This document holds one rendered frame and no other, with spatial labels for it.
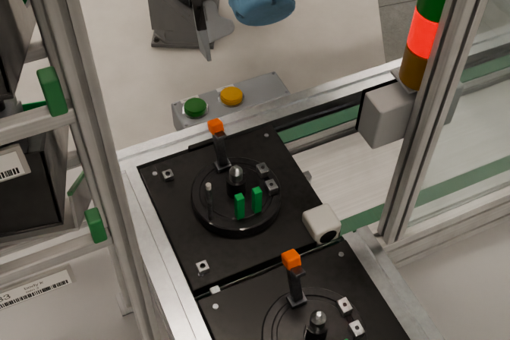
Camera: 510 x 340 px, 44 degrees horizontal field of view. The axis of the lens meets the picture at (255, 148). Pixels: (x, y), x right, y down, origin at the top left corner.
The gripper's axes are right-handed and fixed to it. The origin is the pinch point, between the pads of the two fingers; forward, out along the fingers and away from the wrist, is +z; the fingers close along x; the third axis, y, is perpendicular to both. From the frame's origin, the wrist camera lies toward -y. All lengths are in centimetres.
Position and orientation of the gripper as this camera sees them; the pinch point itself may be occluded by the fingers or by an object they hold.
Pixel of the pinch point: (199, 36)
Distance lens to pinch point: 108.1
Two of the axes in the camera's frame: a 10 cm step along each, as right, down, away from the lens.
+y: 9.8, -1.8, 0.9
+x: -1.9, -7.0, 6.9
